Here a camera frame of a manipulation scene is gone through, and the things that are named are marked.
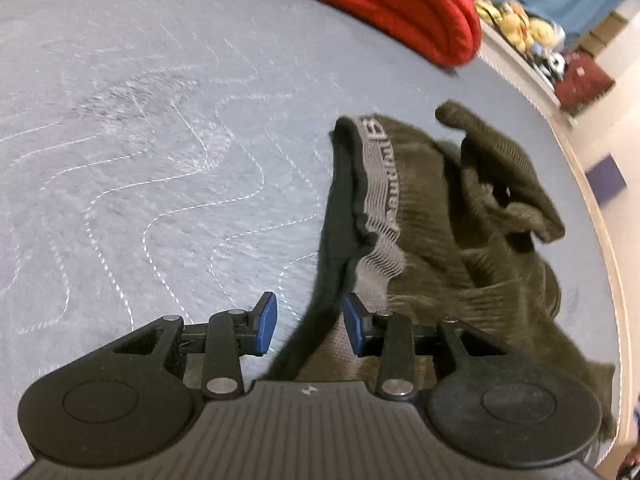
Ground olive corduroy pants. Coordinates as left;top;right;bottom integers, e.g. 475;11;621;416
266;100;616;438

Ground purple box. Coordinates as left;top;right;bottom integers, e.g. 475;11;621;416
586;154;627;207

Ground panda plush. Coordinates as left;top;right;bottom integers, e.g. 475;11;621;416
537;52;566;84

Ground dark red cushion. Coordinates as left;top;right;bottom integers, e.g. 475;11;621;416
554;51;615;116

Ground yellow plush toy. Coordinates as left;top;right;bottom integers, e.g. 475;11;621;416
474;0;565;54

